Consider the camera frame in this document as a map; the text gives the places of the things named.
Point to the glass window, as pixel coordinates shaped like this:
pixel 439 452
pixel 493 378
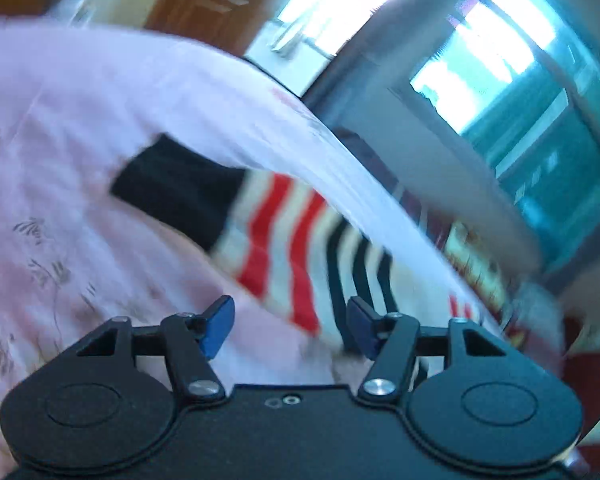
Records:
pixel 525 110
pixel 340 0

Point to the red black white striped sweater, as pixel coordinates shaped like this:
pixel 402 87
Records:
pixel 300 255

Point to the yellow red patterned pillow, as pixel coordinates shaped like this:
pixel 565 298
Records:
pixel 480 270

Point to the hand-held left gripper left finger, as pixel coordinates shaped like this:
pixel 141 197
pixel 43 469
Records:
pixel 219 324

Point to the black cloth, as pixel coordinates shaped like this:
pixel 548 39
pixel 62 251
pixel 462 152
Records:
pixel 180 190

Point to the floral bedsheet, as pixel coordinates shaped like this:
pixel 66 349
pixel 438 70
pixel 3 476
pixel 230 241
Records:
pixel 105 170

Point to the red white scalloped headboard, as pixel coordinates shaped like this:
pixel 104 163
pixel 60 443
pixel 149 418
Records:
pixel 587 370

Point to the brown wooden door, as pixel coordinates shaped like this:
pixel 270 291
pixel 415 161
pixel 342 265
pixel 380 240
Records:
pixel 205 5

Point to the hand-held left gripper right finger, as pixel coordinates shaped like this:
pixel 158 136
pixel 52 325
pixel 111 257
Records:
pixel 361 325

